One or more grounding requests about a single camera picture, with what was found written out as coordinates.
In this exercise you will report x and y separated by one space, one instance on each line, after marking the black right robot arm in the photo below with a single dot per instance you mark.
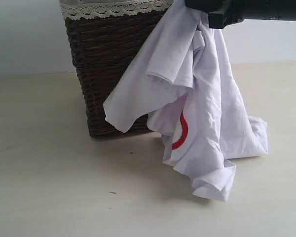
222 13

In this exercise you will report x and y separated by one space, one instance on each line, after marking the cream lace basket liner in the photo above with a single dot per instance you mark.
90 9

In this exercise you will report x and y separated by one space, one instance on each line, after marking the white t-shirt with red print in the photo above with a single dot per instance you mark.
182 80

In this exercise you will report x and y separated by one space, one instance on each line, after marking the dark brown wicker basket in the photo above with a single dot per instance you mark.
102 49

